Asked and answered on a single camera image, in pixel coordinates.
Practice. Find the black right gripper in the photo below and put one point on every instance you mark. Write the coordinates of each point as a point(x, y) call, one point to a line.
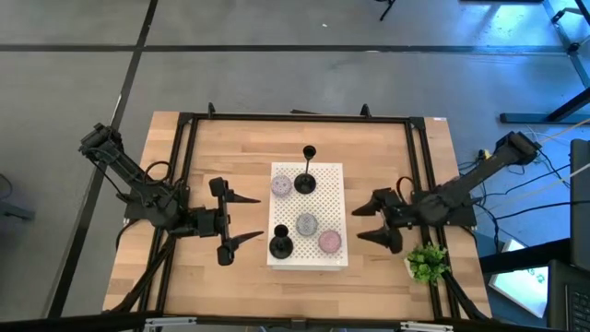
point(408, 216)

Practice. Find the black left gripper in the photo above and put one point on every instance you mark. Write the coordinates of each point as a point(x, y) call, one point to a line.
point(207, 221)

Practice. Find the pink patterned candle jar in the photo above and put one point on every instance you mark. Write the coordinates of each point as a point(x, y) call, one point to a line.
point(329, 241)

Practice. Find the black metal candlestick holder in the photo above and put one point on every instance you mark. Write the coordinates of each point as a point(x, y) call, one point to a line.
point(281, 249)
point(305, 184)

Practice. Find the white patterned candle jar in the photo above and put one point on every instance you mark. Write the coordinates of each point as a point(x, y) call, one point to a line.
point(281, 185)

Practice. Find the computer monitor on arm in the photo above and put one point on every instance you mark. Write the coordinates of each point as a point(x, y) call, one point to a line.
point(521, 283)

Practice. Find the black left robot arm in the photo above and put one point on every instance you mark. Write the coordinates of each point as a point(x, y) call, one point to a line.
point(124, 163)

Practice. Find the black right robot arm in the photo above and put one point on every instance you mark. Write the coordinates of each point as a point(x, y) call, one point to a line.
point(479, 173)

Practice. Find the blue patterned candle jar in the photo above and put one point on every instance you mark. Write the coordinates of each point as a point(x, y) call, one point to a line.
point(306, 224)

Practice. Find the green plant in white pot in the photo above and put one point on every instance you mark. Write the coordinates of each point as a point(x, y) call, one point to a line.
point(426, 265)

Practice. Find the white perforated metal shelf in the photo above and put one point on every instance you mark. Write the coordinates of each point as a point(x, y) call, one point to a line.
point(329, 193)

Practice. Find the yellow power plug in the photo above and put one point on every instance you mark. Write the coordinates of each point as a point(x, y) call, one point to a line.
point(482, 154)

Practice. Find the dark standing desk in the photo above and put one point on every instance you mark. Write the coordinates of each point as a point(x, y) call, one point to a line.
point(581, 207)

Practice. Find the black chair base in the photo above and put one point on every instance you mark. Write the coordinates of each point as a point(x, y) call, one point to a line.
point(386, 8)

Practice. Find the black computer keyboard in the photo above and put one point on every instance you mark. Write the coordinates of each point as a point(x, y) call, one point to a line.
point(581, 306)

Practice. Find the blue metal table legs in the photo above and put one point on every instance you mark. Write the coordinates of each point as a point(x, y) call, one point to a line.
point(571, 60)

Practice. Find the black aluminium table frame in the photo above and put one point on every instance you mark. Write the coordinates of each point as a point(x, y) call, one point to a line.
point(299, 118)

